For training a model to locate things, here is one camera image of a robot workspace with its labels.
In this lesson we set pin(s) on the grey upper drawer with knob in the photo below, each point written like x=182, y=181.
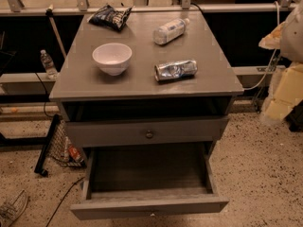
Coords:
x=134, y=132

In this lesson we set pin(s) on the clear plastic water bottle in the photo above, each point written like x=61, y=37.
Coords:
x=170, y=31

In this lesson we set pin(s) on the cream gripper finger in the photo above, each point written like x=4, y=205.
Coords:
x=272, y=40
x=285, y=92

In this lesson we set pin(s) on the metal railing frame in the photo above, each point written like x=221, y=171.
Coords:
x=148, y=3

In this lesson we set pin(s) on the white sneaker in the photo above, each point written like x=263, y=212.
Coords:
x=13, y=208

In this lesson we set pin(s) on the dark blue chip bag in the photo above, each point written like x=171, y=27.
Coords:
x=108, y=16

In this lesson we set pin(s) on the black wire mesh basket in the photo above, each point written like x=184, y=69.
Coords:
x=58, y=147

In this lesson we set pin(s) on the white bowl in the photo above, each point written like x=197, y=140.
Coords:
x=113, y=58

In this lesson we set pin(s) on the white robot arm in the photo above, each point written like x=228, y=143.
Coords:
x=291, y=43

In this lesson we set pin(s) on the standing water bottle on ledge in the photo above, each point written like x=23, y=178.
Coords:
x=49, y=65

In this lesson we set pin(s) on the wooden stick with black tape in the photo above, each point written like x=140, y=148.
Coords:
x=49, y=14

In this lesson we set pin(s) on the open grey bottom drawer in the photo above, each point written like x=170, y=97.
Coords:
x=148, y=181

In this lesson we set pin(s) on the grey wooden drawer cabinet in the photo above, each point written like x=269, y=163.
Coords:
x=85, y=94

